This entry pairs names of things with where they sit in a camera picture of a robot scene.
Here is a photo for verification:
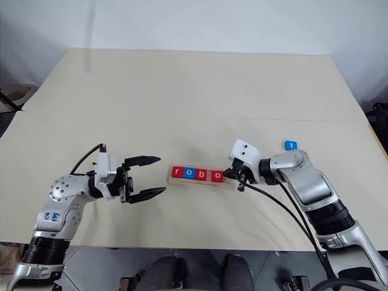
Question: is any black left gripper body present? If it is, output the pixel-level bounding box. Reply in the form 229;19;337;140
108;163;135;204

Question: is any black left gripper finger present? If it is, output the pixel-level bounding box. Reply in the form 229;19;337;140
124;155;162;169
127;186;168;204

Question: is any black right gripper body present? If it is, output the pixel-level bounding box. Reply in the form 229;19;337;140
229;159;258;193

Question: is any red b letter tile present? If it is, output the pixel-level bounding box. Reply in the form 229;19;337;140
193;167;209;182

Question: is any wooden letter tile holder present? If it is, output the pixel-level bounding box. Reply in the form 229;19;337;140
166;164;235;193

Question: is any brown metal fixture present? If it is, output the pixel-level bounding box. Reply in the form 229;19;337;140
120;276;143;291
283;275;312;291

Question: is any black equipment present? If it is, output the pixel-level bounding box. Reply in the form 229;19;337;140
364;101;388;125

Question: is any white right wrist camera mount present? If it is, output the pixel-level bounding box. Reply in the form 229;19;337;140
228;139;262;185

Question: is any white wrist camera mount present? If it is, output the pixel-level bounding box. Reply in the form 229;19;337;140
93;152;118;201
228;139;262;185

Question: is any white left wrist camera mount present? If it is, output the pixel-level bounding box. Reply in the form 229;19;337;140
93;152;118;201

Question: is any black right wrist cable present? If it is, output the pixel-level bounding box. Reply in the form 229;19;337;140
242;182;337;281

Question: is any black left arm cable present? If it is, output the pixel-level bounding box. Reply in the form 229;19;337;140
69;142;108;176

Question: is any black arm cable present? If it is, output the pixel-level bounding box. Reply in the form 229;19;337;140
69;142;108;176
278;180;321;254

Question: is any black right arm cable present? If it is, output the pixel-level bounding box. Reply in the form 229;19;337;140
278;180;321;254

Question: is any thick black hose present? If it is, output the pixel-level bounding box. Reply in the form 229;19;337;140
315;278;388;291

